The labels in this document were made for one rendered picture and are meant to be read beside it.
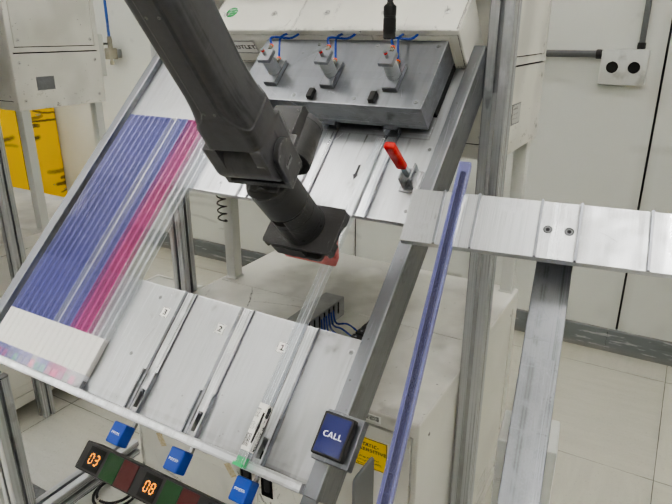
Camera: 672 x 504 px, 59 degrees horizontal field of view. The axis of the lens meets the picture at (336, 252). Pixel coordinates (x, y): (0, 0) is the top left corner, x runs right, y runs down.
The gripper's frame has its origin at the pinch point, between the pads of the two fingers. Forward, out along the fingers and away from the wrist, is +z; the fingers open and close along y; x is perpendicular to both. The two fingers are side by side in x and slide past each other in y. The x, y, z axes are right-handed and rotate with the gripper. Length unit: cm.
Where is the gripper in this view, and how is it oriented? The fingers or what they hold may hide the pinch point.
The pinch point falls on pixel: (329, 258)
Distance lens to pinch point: 83.5
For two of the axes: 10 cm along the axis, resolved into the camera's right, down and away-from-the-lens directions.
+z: 3.4, 4.7, 8.1
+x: -3.6, 8.7, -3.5
